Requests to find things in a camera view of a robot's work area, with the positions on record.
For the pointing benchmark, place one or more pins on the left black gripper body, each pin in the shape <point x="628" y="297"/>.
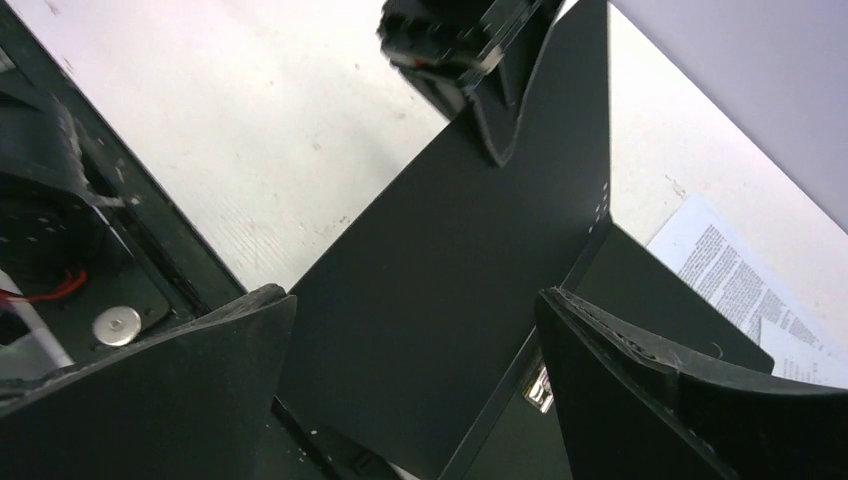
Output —
<point x="441" y="47"/>

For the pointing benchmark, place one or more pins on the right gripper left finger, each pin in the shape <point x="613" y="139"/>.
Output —
<point x="189" y="403"/>

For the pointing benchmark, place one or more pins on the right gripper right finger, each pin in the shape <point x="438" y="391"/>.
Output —
<point x="634" y="405"/>

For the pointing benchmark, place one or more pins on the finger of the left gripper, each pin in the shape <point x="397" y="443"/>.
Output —
<point x="497" y="100"/>

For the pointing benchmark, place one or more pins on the grey and black folder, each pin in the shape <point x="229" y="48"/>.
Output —
<point x="415" y="338"/>

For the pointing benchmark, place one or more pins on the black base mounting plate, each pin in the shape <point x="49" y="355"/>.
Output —
<point x="95" y="256"/>

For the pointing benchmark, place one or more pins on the right printed paper sheet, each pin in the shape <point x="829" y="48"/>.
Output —
<point x="795" y="360"/>

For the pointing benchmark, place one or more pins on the printed paper sheet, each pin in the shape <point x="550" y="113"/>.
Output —
<point x="708" y="256"/>
<point x="795" y="360"/>

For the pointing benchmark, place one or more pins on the left printed paper sheet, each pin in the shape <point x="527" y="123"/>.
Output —
<point x="708" y="256"/>

